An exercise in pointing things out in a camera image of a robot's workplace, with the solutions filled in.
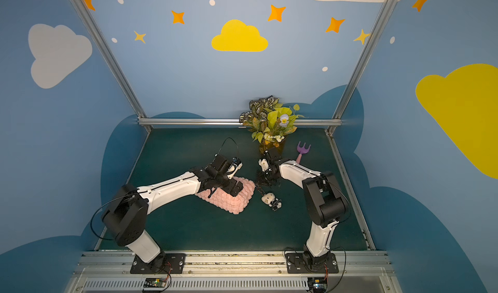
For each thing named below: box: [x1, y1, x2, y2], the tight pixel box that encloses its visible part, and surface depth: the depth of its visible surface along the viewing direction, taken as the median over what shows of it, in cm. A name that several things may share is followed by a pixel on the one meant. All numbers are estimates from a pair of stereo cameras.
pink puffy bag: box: [195, 176, 257, 215], surface depth 86 cm
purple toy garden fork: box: [296, 141, 312, 165], surface depth 113 cm
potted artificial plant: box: [239, 94, 305, 154], surface depth 98 cm
